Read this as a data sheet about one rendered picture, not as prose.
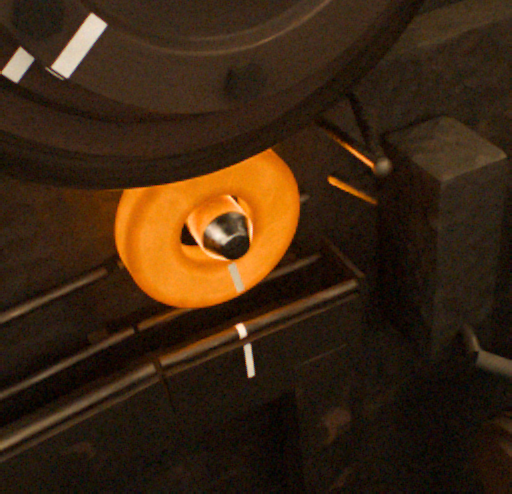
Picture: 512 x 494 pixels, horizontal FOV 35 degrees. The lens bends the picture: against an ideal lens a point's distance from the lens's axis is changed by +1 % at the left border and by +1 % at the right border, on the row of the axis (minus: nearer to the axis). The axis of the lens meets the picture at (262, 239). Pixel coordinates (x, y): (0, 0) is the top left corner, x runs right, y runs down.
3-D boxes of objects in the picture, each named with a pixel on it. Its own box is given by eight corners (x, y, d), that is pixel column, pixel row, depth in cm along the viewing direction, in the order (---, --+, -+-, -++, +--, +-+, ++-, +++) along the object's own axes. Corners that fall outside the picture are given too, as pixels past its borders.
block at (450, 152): (374, 311, 93) (372, 129, 78) (432, 286, 95) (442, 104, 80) (430, 372, 85) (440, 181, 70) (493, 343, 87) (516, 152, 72)
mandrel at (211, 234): (143, 177, 76) (130, 137, 73) (185, 159, 77) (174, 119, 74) (217, 279, 64) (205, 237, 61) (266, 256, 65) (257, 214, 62)
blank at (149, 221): (83, 184, 62) (97, 206, 59) (258, 94, 65) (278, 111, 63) (150, 317, 72) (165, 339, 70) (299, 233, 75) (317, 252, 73)
